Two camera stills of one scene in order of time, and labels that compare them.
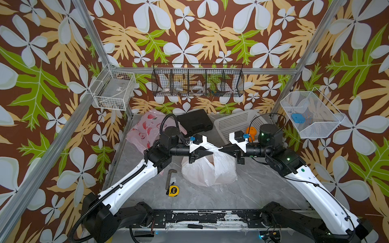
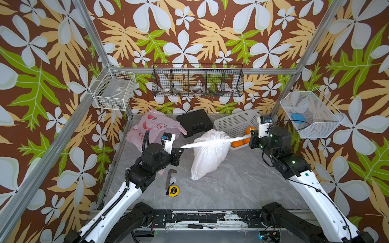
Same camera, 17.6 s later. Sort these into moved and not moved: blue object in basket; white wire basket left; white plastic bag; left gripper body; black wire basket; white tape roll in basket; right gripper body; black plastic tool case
Moved: left gripper body; right gripper body; white plastic bag
Not moved: white tape roll in basket; blue object in basket; black plastic tool case; white wire basket left; black wire basket
